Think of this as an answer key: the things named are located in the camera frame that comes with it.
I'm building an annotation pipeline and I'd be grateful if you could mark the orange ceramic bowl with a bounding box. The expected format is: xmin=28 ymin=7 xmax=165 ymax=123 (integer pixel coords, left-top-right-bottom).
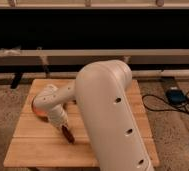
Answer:
xmin=31 ymin=101 xmax=47 ymax=118

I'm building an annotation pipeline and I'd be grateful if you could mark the dried red pepper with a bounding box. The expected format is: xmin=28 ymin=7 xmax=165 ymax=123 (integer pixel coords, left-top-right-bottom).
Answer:
xmin=62 ymin=126 xmax=75 ymax=143

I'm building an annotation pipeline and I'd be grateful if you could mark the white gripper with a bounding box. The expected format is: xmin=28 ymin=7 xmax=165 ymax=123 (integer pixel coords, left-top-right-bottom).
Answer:
xmin=48 ymin=105 xmax=68 ymax=129

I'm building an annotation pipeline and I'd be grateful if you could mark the white horizontal rail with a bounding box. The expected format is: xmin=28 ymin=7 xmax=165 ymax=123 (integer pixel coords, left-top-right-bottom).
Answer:
xmin=0 ymin=49 xmax=189 ymax=65

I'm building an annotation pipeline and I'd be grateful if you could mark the wooden table board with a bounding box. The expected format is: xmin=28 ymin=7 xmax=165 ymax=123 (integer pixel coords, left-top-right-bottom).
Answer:
xmin=3 ymin=78 xmax=160 ymax=168

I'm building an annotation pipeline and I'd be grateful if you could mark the black power adapter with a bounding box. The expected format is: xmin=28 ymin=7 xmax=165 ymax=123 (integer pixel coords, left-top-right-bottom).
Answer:
xmin=166 ymin=89 xmax=187 ymax=105

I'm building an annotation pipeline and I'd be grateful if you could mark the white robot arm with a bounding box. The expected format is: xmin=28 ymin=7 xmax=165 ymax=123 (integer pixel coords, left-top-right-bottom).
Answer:
xmin=32 ymin=60 xmax=154 ymax=171

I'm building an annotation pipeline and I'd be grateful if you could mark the black bracket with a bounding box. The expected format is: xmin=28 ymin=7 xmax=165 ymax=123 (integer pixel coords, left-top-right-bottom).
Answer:
xmin=10 ymin=73 xmax=23 ymax=89

